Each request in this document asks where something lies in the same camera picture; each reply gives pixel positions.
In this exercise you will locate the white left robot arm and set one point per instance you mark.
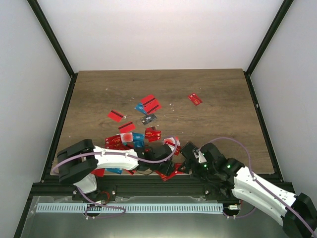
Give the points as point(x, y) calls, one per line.
point(76, 163)

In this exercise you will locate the black card holder wallet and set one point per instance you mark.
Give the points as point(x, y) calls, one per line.
point(190, 160)

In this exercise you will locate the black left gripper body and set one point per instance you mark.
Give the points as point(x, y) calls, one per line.
point(165, 170)

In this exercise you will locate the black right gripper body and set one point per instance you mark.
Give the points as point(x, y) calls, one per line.
point(206, 170)

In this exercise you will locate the red VIP card centre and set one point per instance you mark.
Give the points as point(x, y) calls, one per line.
point(152, 134)

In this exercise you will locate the red card front left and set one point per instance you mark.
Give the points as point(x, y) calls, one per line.
point(98, 172)

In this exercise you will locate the light blue slotted cable duct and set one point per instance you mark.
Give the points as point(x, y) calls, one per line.
point(186, 208)

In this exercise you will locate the blue card under red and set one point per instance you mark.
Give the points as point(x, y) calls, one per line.
point(139, 107)

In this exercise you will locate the red VIP card left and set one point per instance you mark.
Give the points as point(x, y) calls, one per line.
point(113, 140)

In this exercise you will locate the black frame post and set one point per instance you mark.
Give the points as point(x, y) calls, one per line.
point(281, 13)
point(38, 12)

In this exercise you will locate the lone red VIP card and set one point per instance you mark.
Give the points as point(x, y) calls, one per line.
point(195, 99)

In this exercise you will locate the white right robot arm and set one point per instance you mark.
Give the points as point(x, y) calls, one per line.
point(296, 214)

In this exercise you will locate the black front frame rail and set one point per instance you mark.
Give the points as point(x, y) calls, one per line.
point(138, 185)

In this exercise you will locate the black frame post right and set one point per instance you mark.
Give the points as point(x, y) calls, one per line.
point(281, 13)

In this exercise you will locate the blue card front left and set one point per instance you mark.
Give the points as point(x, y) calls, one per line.
point(114, 170)

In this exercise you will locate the red striped card top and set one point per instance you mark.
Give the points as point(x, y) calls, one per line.
point(147, 100)

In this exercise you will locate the black VIP card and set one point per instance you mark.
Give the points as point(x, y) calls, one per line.
point(148, 119)

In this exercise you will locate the red striped card middle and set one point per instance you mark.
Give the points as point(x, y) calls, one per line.
point(127, 127)

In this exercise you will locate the red striped card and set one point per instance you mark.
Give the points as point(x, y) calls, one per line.
point(115, 116)
point(127, 127)
point(147, 100)
point(152, 107)

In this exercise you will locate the blue VIP card centre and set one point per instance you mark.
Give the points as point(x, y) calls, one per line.
point(138, 139)

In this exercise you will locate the red striped card left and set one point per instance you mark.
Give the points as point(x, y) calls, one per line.
point(115, 116)

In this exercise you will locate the white red circle card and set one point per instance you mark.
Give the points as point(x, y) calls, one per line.
point(126, 137)

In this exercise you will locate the black frame post left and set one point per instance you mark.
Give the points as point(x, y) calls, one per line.
point(38, 12)

